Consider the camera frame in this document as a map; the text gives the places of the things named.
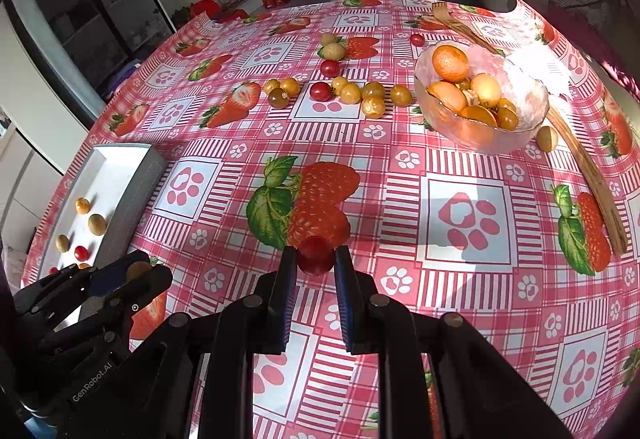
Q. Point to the glass door cabinet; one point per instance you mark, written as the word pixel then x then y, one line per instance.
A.
pixel 90 4

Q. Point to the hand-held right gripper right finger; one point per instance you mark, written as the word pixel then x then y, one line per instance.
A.
pixel 344 299

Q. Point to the red round object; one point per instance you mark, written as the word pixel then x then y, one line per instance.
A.
pixel 205 8

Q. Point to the yellow cherry tomato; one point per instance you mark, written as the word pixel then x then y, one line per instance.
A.
pixel 507 118
pixel 82 205

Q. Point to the white tray with grey side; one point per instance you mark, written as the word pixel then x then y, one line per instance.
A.
pixel 135 189

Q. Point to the red cherry tomato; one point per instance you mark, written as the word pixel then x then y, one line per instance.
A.
pixel 315 259
pixel 416 39
pixel 330 67
pixel 320 91
pixel 81 252

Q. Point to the clear glass bowl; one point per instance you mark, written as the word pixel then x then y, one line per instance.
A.
pixel 525 119

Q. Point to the row of yellow tomatoes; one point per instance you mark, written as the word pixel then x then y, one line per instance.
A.
pixel 350 93

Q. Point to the pale orange round fruit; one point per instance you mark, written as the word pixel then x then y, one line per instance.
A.
pixel 486 89

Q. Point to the tan longan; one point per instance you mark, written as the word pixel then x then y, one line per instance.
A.
pixel 333 51
pixel 328 38
pixel 546 138
pixel 97 224
pixel 62 243
pixel 137 270

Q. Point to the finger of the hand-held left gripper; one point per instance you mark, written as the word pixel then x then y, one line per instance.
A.
pixel 107 279
pixel 150 284

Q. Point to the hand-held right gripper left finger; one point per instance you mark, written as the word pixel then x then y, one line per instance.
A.
pixel 289 299

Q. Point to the white tissue paper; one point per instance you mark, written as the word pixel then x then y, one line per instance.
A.
pixel 552 69

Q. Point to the tangerine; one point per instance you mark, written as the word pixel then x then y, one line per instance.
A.
pixel 450 63

